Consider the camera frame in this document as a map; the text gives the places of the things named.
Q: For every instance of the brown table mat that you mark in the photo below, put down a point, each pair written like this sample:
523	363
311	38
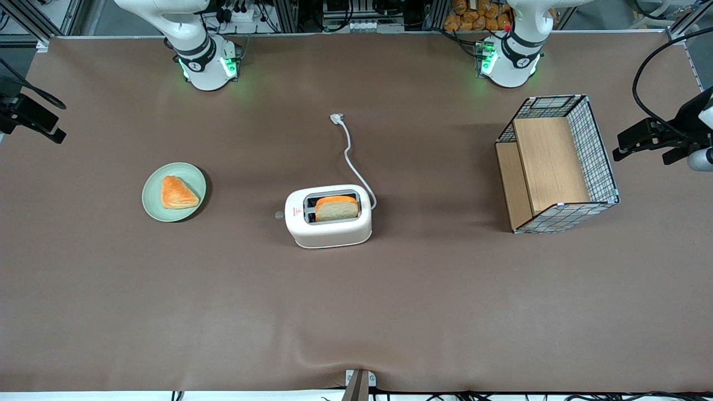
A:
167	306

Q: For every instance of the light wooden step shelf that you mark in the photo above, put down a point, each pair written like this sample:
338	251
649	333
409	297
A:
548	161

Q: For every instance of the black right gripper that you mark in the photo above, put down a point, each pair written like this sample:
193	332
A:
6	107

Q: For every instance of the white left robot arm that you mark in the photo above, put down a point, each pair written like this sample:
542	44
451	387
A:
512	61

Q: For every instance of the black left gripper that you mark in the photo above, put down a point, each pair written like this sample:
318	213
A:
683	120

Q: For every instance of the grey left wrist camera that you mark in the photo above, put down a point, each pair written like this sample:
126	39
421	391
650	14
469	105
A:
701	160

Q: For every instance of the white terminal block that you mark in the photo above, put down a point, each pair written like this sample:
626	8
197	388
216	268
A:
373	26

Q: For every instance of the aluminium frame strut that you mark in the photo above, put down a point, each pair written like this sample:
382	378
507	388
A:
33	19
682	22

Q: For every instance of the pale green plate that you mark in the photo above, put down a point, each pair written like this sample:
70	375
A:
153	203

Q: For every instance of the white two-slot toaster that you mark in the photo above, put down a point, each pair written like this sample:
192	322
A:
334	236

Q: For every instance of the white power strip with plugs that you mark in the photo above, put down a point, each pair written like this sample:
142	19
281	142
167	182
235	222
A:
239	14

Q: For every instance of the triangular orange pastry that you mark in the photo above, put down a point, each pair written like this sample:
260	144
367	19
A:
177	194

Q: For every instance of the bread slice orange crust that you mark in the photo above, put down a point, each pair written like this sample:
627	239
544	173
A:
337	210

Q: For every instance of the pile of orange buns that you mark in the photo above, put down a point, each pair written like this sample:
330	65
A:
473	16

